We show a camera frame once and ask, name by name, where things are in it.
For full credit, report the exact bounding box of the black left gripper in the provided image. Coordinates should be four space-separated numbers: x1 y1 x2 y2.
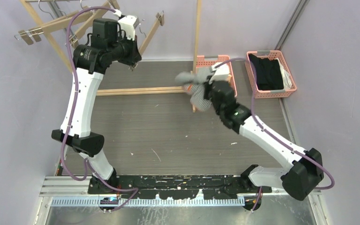
108 32 140 66

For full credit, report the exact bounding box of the grey striped boxer underwear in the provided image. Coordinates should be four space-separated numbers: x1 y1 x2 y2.
175 67 213 112

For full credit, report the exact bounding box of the wooden hanger for striped underwear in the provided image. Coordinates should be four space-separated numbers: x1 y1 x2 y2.
128 11 165 70

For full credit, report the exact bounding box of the wooden hanger for beige underwear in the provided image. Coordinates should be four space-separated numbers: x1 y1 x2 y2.
69 9 107 48

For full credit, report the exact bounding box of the wooden hanger for red underwear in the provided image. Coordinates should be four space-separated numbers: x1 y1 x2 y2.
14 6 94 45

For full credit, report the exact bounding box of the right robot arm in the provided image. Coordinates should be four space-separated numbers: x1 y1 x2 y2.
203 81 324 201

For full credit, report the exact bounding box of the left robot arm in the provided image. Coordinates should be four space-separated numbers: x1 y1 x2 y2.
52 15 142 194

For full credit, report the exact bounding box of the empty pink plastic basket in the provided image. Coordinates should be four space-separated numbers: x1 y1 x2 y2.
196 55 238 97

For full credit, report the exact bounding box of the wooden clothes rack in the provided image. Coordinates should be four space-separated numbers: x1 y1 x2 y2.
19 0 203 113

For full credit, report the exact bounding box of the black folded garment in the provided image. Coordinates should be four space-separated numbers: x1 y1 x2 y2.
248 54 284 90

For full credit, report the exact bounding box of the pink basket with clothes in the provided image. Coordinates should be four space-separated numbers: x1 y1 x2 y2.
245 50 297 98

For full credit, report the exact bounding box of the white cloth in basket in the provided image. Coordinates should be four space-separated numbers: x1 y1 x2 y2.
276 58 292 90

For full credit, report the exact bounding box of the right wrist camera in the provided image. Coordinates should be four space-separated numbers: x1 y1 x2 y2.
209 63 232 84

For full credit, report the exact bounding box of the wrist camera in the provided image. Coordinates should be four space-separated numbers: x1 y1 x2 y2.
113 10 140 41
209 63 232 84

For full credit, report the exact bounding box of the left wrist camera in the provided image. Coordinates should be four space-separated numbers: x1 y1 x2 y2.
113 10 140 41

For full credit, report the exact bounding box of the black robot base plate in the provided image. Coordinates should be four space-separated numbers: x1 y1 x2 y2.
88 174 272 200

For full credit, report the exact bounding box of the aluminium cable duct rail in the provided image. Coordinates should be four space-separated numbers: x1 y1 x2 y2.
51 196 245 207

